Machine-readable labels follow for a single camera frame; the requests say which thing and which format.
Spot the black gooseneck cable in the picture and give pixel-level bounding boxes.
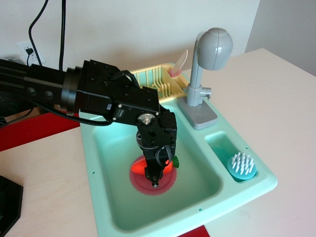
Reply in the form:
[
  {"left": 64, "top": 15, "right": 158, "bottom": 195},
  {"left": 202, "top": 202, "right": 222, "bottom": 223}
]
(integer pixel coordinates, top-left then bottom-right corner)
[{"left": 58, "top": 0, "right": 68, "bottom": 71}]

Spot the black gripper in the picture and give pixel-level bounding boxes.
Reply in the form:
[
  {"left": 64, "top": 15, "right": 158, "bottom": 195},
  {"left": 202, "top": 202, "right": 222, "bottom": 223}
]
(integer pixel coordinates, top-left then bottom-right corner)
[{"left": 136, "top": 133, "right": 177, "bottom": 188}]

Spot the orange toy carrot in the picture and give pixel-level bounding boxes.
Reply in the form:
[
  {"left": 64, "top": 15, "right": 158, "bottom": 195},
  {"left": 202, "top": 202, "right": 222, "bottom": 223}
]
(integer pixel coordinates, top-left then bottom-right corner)
[{"left": 130, "top": 155, "right": 180, "bottom": 175}]

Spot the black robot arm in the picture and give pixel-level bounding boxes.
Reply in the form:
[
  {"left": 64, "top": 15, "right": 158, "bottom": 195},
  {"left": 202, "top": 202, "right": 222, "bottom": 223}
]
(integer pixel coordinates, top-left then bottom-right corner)
[{"left": 0, "top": 60, "right": 177, "bottom": 187}]

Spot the teal scrub brush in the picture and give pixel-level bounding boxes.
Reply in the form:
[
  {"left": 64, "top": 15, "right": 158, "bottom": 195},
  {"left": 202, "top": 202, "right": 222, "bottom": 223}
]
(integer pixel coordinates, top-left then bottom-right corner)
[{"left": 227, "top": 152, "right": 257, "bottom": 181}]

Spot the black power cable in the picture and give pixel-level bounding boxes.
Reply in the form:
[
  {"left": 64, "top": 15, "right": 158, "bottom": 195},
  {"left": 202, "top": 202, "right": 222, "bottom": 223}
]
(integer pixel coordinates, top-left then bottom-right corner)
[{"left": 25, "top": 0, "right": 50, "bottom": 67}]

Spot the grey toy faucet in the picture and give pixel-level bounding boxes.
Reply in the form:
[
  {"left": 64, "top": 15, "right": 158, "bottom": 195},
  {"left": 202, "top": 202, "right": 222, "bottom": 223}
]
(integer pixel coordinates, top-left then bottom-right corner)
[{"left": 177, "top": 27, "right": 234, "bottom": 130}]

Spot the yellow dish rack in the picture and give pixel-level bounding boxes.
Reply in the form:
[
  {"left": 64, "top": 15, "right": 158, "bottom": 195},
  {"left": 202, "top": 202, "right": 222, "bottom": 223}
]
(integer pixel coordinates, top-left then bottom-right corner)
[{"left": 131, "top": 64, "right": 189, "bottom": 103}]

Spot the white wall outlet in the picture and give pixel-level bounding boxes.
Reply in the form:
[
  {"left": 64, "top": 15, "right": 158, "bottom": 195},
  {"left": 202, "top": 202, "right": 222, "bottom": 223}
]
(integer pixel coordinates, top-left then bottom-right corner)
[{"left": 16, "top": 40, "right": 46, "bottom": 66}]

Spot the black base block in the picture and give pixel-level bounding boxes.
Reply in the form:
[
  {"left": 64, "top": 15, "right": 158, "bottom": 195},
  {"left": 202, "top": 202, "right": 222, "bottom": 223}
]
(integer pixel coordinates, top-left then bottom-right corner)
[{"left": 0, "top": 176, "right": 23, "bottom": 237}]

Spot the pink toy plate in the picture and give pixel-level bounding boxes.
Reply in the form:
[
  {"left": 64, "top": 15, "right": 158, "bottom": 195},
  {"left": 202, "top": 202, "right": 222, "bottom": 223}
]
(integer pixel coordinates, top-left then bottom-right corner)
[{"left": 129, "top": 168, "right": 177, "bottom": 196}]

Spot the mint green toy sink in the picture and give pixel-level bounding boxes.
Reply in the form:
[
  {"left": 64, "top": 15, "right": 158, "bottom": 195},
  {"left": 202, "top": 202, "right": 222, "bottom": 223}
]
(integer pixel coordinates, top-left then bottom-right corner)
[{"left": 80, "top": 99, "right": 277, "bottom": 237}]

